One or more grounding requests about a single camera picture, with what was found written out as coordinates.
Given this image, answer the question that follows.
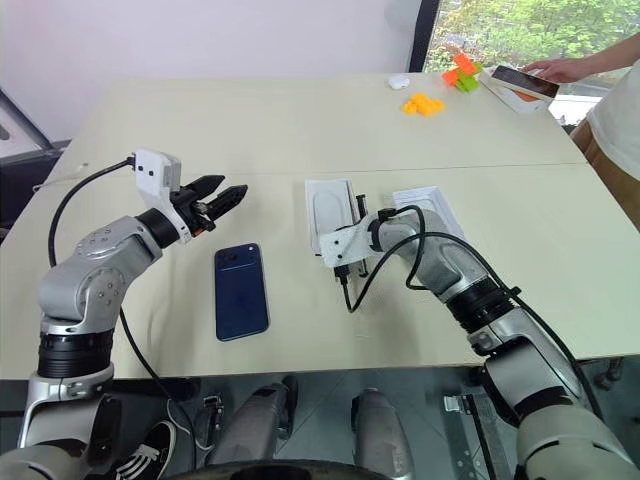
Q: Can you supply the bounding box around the black window frame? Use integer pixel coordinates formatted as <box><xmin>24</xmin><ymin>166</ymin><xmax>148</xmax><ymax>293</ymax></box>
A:
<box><xmin>408</xmin><ymin>0</ymin><xmax>442</xmax><ymax>74</ymax></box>

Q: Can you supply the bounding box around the metal table bracket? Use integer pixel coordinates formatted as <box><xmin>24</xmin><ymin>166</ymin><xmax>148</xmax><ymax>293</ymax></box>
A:
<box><xmin>441</xmin><ymin>392</ymin><xmax>502</xmax><ymax>480</ymax></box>

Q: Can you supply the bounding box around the black and white shoe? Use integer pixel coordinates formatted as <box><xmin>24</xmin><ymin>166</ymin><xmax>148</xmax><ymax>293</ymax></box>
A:
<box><xmin>115</xmin><ymin>420</ymin><xmax>177</xmax><ymax>480</ymax></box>

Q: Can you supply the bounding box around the dark blue smartphone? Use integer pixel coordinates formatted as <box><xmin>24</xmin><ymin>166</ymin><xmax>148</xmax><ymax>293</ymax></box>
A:
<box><xmin>213</xmin><ymin>242</ymin><xmax>271</xmax><ymax>343</ymax></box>

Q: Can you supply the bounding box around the green toy block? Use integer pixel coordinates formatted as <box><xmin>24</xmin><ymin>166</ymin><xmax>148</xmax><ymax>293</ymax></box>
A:
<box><xmin>453</xmin><ymin>62</ymin><xmax>485</xmax><ymax>95</ymax></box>

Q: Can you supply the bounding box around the yellow toy block pile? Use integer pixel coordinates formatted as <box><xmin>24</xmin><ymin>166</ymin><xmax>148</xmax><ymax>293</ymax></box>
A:
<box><xmin>401</xmin><ymin>92</ymin><xmax>446</xmax><ymax>119</ymax></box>

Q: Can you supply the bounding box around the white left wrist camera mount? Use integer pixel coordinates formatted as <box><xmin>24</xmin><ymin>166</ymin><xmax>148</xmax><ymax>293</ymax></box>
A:
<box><xmin>133</xmin><ymin>147</ymin><xmax>194</xmax><ymax>246</ymax></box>

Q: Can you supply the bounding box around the bystander's bare hand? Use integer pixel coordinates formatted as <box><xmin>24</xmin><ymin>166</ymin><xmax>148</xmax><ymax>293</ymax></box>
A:
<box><xmin>526</xmin><ymin>57</ymin><xmax>585</xmax><ymax>85</ymax></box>

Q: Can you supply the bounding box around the orange toy block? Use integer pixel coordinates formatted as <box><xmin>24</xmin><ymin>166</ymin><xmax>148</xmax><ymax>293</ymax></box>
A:
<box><xmin>441</xmin><ymin>53</ymin><xmax>475</xmax><ymax>85</ymax></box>

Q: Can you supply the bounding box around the white phone box tray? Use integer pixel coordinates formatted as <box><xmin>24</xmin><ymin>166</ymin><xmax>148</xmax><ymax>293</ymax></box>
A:
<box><xmin>391</xmin><ymin>185</ymin><xmax>467</xmax><ymax>242</ymax></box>

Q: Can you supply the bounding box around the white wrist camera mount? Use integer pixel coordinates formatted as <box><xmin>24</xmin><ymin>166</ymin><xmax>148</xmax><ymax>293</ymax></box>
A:
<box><xmin>133</xmin><ymin>147</ymin><xmax>194</xmax><ymax>246</ymax></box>
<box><xmin>319</xmin><ymin>219</ymin><xmax>376</xmax><ymax>270</ymax></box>

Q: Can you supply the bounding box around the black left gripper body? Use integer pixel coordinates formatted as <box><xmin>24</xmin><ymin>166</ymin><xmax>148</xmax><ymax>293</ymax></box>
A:
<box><xmin>169</xmin><ymin>184</ymin><xmax>217</xmax><ymax>237</ymax></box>

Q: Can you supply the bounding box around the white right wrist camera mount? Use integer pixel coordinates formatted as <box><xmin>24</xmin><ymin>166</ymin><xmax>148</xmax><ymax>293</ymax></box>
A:
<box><xmin>319</xmin><ymin>219</ymin><xmax>376</xmax><ymax>270</ymax></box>

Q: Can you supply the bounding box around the bystander's white shirt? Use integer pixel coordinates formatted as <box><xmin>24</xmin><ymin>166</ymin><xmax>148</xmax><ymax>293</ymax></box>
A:
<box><xmin>586</xmin><ymin>63</ymin><xmax>640</xmax><ymax>184</ymax></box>

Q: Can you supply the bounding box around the dark rounded robot leg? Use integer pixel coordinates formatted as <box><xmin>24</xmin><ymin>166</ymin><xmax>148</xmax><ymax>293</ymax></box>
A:
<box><xmin>349</xmin><ymin>387</ymin><xmax>416</xmax><ymax>480</ymax></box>
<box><xmin>205</xmin><ymin>374</ymin><xmax>300</xmax><ymax>467</ymax></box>

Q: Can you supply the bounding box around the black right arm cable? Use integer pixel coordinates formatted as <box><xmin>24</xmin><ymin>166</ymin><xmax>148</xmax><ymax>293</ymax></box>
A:
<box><xmin>332</xmin><ymin>204</ymin><xmax>604</xmax><ymax>419</ymax></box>

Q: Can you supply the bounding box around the black-screen smartphone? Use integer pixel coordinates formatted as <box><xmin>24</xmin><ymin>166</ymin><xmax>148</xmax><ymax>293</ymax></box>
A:
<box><xmin>490</xmin><ymin>64</ymin><xmax>561</xmax><ymax>101</ymax></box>

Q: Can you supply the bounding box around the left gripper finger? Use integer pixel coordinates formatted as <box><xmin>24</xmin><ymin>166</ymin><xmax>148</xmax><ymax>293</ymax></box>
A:
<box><xmin>191</xmin><ymin>174</ymin><xmax>227</xmax><ymax>199</ymax></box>
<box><xmin>206</xmin><ymin>183</ymin><xmax>250</xmax><ymax>222</ymax></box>

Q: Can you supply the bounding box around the white and orange box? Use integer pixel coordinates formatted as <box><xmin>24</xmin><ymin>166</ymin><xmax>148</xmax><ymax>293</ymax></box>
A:
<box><xmin>478</xmin><ymin>69</ymin><xmax>552</xmax><ymax>116</ymax></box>

